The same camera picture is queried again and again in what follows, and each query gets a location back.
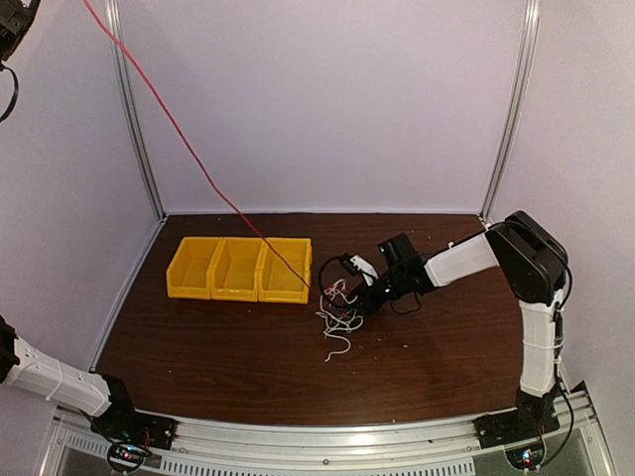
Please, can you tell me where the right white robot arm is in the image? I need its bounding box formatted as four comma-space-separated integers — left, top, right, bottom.
335, 210, 572, 438

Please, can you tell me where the circuit board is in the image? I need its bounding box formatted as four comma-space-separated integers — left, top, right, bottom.
505, 442, 546, 471
106, 442, 152, 472

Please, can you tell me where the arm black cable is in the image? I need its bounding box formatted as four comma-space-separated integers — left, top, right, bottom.
0, 61, 21, 123
317, 253, 353, 303

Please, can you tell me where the front aluminium rail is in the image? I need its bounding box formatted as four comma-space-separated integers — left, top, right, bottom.
39, 381, 616, 476

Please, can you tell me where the left aluminium frame post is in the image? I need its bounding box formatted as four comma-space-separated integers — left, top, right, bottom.
102, 0, 168, 222

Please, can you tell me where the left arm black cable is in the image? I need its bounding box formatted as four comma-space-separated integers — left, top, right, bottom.
0, 61, 21, 123

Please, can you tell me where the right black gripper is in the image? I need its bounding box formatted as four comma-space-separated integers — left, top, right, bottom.
344, 268, 408, 314

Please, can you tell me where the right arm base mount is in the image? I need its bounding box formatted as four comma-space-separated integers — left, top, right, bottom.
473, 389, 561, 449

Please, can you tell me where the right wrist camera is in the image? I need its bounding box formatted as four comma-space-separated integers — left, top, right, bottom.
340, 254, 379, 286

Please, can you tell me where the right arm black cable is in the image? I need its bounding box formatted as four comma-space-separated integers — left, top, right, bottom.
317, 253, 353, 303

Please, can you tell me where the right circuit board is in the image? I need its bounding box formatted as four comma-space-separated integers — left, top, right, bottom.
505, 442, 546, 471

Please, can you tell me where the aluminium frame post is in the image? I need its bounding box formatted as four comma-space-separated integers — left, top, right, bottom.
479, 0, 541, 225
102, 0, 168, 222

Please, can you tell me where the right aluminium frame post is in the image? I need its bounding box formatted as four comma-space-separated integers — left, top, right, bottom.
479, 0, 541, 225

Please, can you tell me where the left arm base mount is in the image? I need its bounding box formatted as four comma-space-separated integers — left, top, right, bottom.
91, 375, 177, 450

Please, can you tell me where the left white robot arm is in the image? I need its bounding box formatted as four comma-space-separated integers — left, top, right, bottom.
1, 1, 143, 440

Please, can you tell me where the right yellow plastic bin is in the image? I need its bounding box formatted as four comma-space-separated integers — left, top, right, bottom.
258, 237, 313, 304

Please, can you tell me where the yellow plastic bin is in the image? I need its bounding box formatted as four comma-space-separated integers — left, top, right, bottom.
166, 236, 221, 300
210, 237, 264, 302
258, 237, 313, 304

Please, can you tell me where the cable bundle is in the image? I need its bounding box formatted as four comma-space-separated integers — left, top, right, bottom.
315, 278, 366, 363

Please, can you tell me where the left yellow plastic bin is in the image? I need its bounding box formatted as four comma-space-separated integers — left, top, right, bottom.
166, 236, 221, 300

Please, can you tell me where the red cable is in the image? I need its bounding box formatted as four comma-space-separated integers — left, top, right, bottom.
81, 0, 328, 301

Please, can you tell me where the left circuit board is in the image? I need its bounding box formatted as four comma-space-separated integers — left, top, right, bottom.
106, 442, 152, 472

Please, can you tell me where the middle yellow plastic bin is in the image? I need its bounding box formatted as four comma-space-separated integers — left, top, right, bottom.
210, 237, 264, 302

